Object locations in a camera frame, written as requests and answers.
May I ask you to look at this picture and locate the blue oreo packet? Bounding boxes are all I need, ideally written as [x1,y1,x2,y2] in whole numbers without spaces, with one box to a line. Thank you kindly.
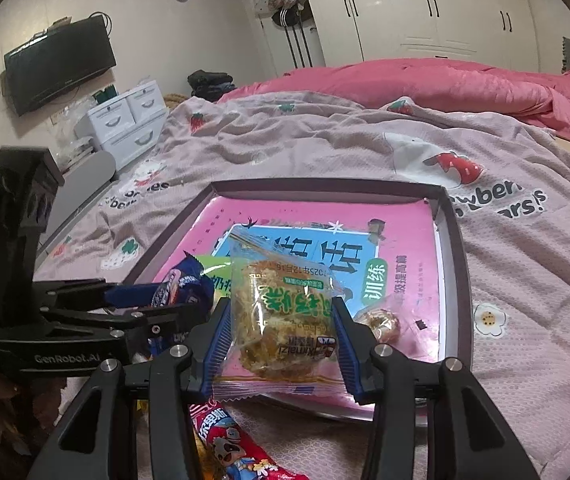
[149,251,217,356]

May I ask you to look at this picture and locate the red cartoon snack bar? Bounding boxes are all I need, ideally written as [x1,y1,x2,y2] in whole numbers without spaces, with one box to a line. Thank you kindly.
[189,401,306,480]

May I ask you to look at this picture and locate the clear green pastry packet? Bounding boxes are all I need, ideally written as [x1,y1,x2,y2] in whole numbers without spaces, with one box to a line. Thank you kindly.
[213,226,343,399]

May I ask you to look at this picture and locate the red ball candy bag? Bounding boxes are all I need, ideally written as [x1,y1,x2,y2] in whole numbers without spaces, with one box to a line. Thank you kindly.
[355,295,413,346]

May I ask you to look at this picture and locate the light green snack bag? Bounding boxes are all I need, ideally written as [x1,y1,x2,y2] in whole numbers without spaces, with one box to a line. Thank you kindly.
[197,255,232,304]

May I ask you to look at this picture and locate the person left hand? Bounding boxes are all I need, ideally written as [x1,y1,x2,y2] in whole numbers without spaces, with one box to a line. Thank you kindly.
[0,376,68,455]

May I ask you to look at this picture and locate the dark shallow box tray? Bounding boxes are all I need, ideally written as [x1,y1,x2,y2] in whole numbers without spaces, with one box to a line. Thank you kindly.
[121,178,475,424]

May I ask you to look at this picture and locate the pink strawberry bed sheet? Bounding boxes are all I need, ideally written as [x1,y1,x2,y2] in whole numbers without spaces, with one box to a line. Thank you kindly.
[36,92,570,479]

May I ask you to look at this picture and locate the white drawer cabinet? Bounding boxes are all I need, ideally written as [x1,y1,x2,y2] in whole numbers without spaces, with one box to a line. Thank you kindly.
[74,80,168,171]

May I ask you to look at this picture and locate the pink blue workbook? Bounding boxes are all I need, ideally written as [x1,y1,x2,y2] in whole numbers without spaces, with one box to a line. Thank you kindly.
[151,195,447,413]

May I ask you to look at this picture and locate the black clothes pile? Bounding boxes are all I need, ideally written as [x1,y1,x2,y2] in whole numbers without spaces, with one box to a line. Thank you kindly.
[187,70,236,102]

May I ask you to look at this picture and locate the pink quilt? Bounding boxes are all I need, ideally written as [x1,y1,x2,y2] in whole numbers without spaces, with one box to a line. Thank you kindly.
[221,58,570,142]

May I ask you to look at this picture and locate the hanging bags on hooks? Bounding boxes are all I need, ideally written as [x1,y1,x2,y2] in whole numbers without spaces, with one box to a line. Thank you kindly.
[255,0,313,28]

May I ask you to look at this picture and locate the cream wardrobe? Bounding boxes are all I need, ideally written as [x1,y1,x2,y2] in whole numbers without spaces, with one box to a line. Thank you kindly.
[205,0,541,79]

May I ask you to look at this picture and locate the wall television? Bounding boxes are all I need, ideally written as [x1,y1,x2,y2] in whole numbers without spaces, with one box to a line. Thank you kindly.
[4,15,116,116]

